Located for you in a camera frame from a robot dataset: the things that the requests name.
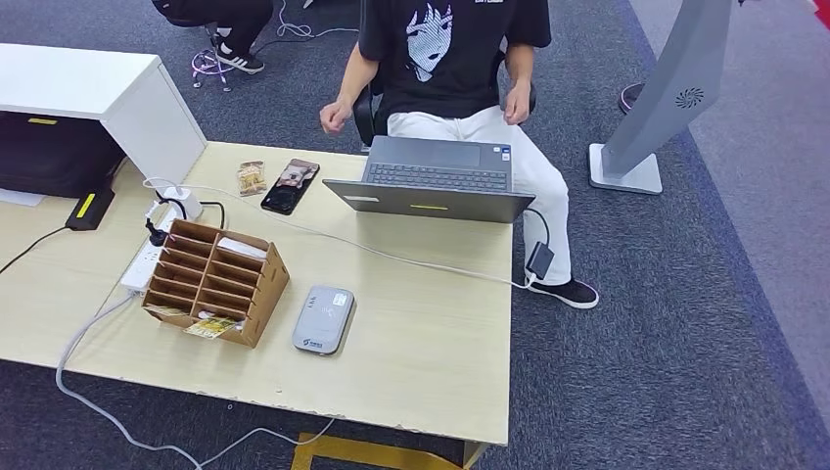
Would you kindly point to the black smartphone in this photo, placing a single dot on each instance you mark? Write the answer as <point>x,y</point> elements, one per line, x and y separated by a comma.
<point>290,188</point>

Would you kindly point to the white charger plug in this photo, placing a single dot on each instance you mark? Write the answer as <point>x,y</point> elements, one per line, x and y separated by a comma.
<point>181,198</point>

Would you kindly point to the person's left forearm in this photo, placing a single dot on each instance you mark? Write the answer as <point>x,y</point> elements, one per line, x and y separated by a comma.
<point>519,65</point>

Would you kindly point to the grey kiosk stand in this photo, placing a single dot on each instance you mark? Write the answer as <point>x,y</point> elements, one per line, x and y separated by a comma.
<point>668,84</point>

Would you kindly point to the dark round floor base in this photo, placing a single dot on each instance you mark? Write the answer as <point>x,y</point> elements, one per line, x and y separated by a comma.
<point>627,99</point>

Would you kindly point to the black device with yellow label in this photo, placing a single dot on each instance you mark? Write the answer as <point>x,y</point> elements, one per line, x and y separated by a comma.
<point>87,211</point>

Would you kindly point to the yellow printed key card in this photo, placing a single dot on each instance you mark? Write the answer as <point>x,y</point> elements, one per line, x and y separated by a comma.
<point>209,327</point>

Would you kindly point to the white power strip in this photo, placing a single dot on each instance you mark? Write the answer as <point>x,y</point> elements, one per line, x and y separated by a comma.
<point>142,269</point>

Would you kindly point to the person's left hand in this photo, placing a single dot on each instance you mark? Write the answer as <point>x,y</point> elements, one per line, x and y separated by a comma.
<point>517,104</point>

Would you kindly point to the white cabinet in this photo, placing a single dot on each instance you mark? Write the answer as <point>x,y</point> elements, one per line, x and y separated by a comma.
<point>84,81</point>

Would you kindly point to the white card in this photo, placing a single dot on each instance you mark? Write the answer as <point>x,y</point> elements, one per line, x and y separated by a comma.
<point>241,247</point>

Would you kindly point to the white paper sheet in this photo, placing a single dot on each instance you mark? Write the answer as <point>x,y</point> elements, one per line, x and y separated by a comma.
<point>19,196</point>

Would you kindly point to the person's right hand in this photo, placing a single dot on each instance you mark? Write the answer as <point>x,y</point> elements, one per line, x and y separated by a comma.
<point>336,117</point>

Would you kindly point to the grey card reader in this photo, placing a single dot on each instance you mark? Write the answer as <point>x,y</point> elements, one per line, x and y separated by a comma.
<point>323,321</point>

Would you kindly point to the person's right forearm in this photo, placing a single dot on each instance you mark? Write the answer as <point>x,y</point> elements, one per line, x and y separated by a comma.
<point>356,78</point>

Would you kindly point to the black laptop power adapter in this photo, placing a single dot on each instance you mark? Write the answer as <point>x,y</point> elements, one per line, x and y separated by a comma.
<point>539,261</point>

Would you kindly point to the black office chair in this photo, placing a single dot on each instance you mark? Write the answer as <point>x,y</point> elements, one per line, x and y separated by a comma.
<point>366,120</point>

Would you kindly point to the yellow table frame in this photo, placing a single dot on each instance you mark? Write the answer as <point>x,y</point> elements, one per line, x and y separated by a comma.
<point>363,454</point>

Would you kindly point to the brown slotted card organizer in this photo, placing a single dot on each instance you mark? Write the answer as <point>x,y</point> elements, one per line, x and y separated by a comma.
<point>269,285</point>

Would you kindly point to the purple chair base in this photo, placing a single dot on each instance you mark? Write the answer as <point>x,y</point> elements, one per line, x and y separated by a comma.
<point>207,68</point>

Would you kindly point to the grey laptop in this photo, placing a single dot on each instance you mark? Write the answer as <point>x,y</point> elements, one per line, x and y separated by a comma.
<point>428,201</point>

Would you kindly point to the person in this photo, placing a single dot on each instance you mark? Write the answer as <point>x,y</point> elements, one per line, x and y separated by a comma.
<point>240,19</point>
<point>454,71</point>

